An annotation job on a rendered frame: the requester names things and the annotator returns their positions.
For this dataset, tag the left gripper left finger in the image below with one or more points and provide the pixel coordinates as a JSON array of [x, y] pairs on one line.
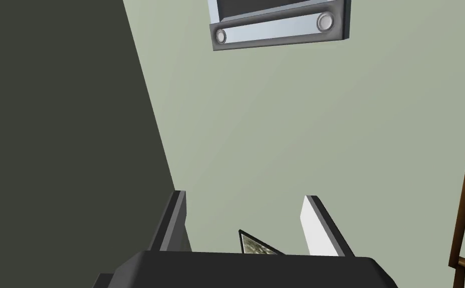
[[173, 224]]

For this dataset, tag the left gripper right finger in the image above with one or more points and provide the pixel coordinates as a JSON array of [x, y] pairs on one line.
[[320, 232]]

